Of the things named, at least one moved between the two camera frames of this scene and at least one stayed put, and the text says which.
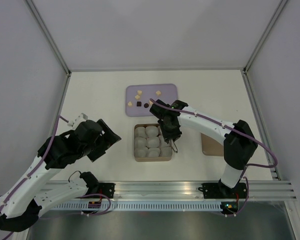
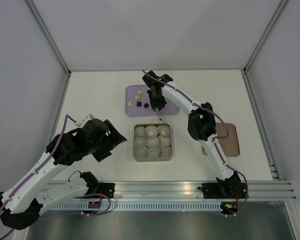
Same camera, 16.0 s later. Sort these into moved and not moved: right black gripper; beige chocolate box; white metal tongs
Moved: white metal tongs; right black gripper
Not moved: beige chocolate box
